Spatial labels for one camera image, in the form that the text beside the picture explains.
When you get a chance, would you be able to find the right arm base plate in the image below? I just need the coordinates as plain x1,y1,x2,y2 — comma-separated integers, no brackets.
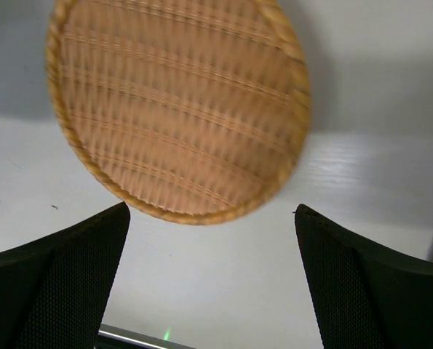
94,324,189,349

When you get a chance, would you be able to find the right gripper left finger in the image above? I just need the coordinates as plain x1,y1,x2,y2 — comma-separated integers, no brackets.
0,203,130,348

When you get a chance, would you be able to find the round orange woven tray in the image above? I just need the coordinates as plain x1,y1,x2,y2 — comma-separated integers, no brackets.
45,1,311,225

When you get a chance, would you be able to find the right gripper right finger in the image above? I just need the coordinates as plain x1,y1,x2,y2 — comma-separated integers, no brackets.
295,204,433,348

